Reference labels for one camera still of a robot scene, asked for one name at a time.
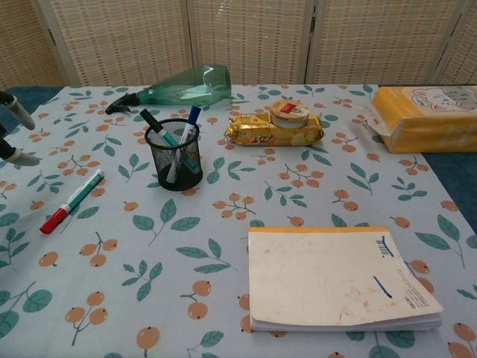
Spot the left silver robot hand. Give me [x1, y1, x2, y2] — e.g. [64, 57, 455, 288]
[0, 89, 44, 167]

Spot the blue capped whiteboard marker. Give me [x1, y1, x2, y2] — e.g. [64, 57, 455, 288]
[165, 105, 203, 184]

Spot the green spray bottle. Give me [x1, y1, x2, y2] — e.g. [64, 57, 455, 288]
[104, 63, 233, 116]

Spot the gold cracker packet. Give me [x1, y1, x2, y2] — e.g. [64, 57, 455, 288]
[223, 113, 327, 148]

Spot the black capped whiteboard marker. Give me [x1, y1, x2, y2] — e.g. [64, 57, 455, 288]
[139, 108, 201, 173]

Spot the yellow cat tissue pack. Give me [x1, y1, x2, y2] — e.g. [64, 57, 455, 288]
[367, 84, 477, 154]

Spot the woven bamboo folding screen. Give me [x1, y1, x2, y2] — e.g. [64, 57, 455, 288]
[0, 0, 477, 89]

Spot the floral leaf tablecloth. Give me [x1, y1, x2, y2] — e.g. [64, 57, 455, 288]
[0, 84, 477, 358]

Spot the red capped whiteboard marker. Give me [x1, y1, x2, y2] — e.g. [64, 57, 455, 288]
[39, 169, 104, 236]

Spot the cream cover notebook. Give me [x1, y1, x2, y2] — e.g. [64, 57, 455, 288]
[247, 225, 445, 333]

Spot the round snack cup red label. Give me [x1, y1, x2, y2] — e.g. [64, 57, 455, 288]
[268, 98, 310, 129]

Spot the black mesh pen holder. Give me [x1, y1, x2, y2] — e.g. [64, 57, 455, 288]
[144, 118, 204, 192]

